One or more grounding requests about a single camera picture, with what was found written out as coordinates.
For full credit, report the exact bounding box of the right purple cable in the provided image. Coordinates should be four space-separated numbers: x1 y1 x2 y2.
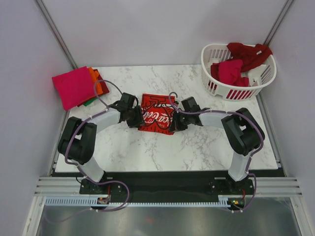
168 91 264 213

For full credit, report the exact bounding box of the magenta crumpled shirt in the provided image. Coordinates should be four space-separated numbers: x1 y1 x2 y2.
210 59 249 87

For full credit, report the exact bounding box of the white plastic laundry basket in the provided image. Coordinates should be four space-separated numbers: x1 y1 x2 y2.
201 42 277 101

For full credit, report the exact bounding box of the white slotted cable duct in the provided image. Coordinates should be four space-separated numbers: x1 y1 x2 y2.
45 195 247 207

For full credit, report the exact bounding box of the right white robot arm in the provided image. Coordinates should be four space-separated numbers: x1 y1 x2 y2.
168 96 265 194

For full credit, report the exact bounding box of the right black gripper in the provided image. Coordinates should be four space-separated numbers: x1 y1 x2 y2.
169 111 191 133

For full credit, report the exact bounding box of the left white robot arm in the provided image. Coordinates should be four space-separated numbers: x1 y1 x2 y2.
58 92 144 193

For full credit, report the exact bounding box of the dark red crumpled shirt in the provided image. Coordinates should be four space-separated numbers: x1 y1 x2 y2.
227 42 273 72

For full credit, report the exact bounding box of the green folded shirt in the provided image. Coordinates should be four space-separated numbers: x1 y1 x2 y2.
83 97 98 107

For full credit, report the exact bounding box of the purple cable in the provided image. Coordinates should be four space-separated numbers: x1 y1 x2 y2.
168 91 264 213
64 79 131 213

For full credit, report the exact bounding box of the orange folded shirt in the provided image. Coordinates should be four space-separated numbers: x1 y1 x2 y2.
88 67 103 95

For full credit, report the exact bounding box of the aluminium frame rail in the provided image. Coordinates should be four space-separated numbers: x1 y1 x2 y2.
35 177 302 197

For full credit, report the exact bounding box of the white t shirt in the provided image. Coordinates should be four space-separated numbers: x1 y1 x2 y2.
138 93 175 135

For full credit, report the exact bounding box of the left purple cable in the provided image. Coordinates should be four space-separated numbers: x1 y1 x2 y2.
64 79 131 213

